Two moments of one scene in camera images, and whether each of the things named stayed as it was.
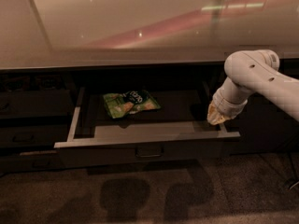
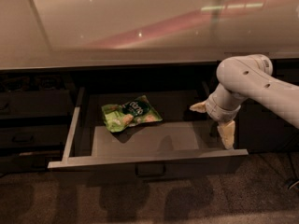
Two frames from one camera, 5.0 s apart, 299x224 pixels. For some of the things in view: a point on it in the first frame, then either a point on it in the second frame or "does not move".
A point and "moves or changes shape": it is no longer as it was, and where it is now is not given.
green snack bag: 130,102 to 130,113
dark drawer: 37,102 does not move
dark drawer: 145,126 moves or changes shape
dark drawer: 33,135 does not move
